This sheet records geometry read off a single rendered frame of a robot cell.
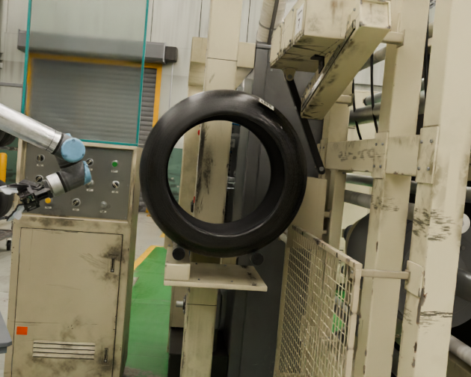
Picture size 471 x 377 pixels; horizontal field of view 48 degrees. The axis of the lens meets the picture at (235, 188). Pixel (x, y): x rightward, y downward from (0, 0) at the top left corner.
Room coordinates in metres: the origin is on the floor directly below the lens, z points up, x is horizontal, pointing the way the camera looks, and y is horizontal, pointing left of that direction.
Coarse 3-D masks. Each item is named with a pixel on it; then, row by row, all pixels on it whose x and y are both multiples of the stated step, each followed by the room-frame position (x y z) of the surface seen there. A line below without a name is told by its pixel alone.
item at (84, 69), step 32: (32, 0) 2.49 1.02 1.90; (64, 0) 2.51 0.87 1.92; (96, 0) 2.53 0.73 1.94; (128, 0) 2.54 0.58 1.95; (32, 32) 2.50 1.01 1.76; (64, 32) 2.51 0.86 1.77; (96, 32) 2.53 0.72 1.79; (128, 32) 2.54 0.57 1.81; (32, 64) 2.50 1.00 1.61; (64, 64) 2.51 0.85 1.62; (96, 64) 2.53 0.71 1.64; (128, 64) 2.54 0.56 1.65; (32, 96) 2.50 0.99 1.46; (64, 96) 2.51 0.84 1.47; (96, 96) 2.53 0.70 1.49; (128, 96) 2.55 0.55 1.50; (64, 128) 2.51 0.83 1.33; (96, 128) 2.53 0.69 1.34; (128, 128) 2.55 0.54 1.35
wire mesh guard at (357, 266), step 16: (304, 240) 1.97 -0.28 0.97; (320, 240) 1.77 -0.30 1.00; (288, 256) 2.26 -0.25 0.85; (336, 256) 1.55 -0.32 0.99; (320, 272) 1.74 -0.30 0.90; (336, 272) 1.56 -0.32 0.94; (304, 288) 1.91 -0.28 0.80; (352, 288) 1.39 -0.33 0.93; (288, 304) 2.15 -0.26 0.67; (304, 304) 1.89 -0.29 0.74; (336, 304) 1.53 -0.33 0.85; (352, 304) 1.39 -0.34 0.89; (288, 320) 2.12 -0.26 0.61; (320, 320) 1.68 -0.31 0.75; (352, 320) 1.38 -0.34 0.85; (288, 336) 2.09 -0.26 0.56; (304, 336) 1.86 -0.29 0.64; (352, 336) 1.39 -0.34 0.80; (304, 352) 1.83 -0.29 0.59; (320, 352) 1.65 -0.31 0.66; (352, 352) 1.39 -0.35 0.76
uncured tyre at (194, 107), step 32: (192, 96) 1.83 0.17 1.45; (224, 96) 1.82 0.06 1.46; (256, 96) 1.87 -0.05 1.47; (160, 128) 1.80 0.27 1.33; (256, 128) 2.10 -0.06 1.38; (288, 128) 1.85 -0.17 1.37; (160, 160) 1.78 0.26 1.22; (288, 160) 1.83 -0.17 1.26; (160, 192) 1.78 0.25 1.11; (288, 192) 1.83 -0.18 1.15; (160, 224) 1.82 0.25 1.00; (192, 224) 1.81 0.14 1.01; (224, 224) 2.10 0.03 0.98; (256, 224) 2.10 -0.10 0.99; (288, 224) 1.87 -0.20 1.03; (224, 256) 1.84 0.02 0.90
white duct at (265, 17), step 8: (264, 0) 2.69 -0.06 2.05; (272, 0) 2.65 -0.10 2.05; (280, 0) 2.65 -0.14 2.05; (264, 8) 2.70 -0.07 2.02; (272, 8) 2.68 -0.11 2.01; (280, 8) 2.68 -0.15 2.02; (264, 16) 2.72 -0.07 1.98; (280, 16) 2.72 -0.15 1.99; (264, 24) 2.74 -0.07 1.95; (264, 32) 2.77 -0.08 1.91; (264, 40) 2.79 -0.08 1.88
